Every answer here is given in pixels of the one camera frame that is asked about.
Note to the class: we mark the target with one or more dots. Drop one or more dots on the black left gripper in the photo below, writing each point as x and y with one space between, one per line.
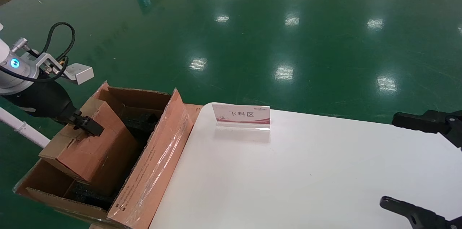
43 100

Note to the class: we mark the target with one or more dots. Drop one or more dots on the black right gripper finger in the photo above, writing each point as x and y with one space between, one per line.
426 220
440 122

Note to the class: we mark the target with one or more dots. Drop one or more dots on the small cardboard box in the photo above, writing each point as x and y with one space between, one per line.
101 156

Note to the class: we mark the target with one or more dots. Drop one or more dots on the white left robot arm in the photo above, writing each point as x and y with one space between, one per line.
11 77

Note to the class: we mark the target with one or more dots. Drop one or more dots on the large open cardboard box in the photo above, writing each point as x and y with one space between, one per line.
158 156

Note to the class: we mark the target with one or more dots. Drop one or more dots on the black foam insert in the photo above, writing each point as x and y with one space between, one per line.
90 196
142 124

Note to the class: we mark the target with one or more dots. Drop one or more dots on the white plastic pipe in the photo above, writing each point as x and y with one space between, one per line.
21 128

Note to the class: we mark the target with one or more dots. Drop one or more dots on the white red sign card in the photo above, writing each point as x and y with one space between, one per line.
240 115

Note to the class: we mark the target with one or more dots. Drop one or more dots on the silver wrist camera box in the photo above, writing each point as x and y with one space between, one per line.
81 73

